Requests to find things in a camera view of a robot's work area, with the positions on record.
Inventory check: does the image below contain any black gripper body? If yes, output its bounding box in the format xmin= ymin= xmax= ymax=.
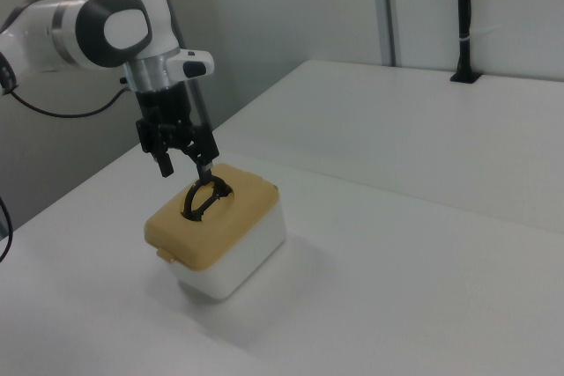
xmin=134 ymin=82 xmax=197 ymax=129

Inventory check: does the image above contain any black folding lid handle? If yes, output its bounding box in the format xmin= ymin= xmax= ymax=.
xmin=180 ymin=175 xmax=234 ymax=223

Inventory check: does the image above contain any tan plastic case lid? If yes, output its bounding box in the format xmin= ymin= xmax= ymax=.
xmin=144 ymin=162 xmax=279 ymax=272

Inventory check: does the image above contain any white plastic tool case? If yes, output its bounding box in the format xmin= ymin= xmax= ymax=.
xmin=169 ymin=186 xmax=288 ymax=302

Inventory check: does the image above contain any black pole with base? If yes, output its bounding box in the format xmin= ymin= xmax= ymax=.
xmin=449 ymin=0 xmax=482 ymax=85

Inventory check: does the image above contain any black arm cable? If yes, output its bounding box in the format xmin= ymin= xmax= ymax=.
xmin=0 ymin=77 xmax=131 ymax=119

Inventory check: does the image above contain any black hanging cable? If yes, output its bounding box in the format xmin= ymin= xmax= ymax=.
xmin=0 ymin=196 xmax=15 ymax=265

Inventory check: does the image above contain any grey partition post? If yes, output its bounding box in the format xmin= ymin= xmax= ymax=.
xmin=376 ymin=0 xmax=398 ymax=68

